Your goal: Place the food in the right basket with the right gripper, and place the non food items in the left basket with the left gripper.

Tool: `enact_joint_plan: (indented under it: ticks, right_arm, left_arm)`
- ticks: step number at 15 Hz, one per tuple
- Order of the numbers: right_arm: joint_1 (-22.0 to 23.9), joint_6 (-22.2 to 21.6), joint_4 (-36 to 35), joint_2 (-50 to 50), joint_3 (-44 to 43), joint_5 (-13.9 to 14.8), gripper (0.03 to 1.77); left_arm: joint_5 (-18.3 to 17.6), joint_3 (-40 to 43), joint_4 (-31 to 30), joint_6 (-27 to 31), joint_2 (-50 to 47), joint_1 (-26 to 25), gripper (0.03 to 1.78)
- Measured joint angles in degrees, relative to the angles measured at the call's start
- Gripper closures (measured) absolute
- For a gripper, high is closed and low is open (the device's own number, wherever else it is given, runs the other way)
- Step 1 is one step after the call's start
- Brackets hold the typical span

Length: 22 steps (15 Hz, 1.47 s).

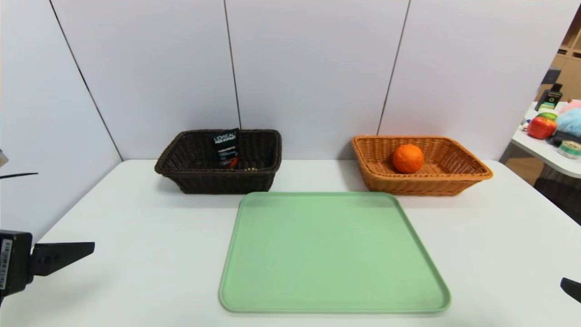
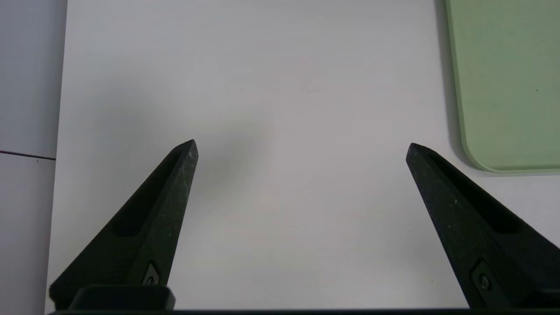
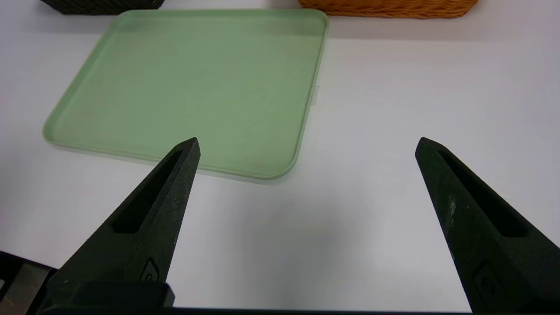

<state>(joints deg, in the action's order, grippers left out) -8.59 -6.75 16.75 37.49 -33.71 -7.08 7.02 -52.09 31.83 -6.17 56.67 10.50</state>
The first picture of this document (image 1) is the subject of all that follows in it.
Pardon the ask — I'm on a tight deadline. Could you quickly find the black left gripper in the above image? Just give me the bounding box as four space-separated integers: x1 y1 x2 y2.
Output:
0 230 95 307

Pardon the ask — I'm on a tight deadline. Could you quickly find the black cosmetic tube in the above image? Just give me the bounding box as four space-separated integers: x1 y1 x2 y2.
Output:
213 128 241 169

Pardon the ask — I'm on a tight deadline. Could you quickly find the orange fruit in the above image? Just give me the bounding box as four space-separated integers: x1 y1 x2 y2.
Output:
392 144 425 174

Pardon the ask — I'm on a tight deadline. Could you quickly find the dark brown wicker basket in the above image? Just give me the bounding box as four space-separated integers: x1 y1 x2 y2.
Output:
154 129 283 195

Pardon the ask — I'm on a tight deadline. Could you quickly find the orange wicker basket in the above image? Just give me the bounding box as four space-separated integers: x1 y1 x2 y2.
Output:
352 135 494 197

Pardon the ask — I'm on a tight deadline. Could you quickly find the light green plastic tray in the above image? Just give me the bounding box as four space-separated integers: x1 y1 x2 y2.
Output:
218 191 452 315

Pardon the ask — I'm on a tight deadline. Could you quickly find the red apple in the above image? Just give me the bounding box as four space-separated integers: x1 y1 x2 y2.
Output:
527 116 558 140

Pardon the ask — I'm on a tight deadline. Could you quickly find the dark grey chair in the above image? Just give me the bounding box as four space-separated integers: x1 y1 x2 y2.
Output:
533 163 581 226

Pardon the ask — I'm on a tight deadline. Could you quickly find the black box with green print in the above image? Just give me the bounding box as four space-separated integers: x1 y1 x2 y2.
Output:
535 91 564 112

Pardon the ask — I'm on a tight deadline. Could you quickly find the black flat item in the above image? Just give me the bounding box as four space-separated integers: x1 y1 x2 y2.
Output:
550 130 581 147

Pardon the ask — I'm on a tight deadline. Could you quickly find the blue fluffy toy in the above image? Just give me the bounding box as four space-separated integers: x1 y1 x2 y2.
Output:
555 108 581 138

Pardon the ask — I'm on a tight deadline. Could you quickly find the wooden shelf unit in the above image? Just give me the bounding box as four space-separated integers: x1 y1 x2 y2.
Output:
537 9 581 102

